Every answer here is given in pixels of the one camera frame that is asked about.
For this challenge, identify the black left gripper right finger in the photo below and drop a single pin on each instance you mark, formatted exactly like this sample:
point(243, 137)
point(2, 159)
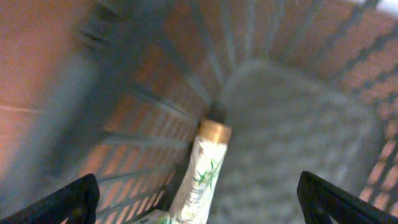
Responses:
point(322, 202)

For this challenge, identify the white tube with gold cap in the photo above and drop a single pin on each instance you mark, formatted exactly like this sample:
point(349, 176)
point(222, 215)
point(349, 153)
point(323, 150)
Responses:
point(192, 202)

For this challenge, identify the grey plastic mesh basket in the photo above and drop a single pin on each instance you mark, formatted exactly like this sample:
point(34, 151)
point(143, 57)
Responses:
point(118, 89)

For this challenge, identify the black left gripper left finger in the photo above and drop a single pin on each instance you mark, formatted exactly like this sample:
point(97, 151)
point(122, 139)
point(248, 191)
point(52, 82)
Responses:
point(74, 203)

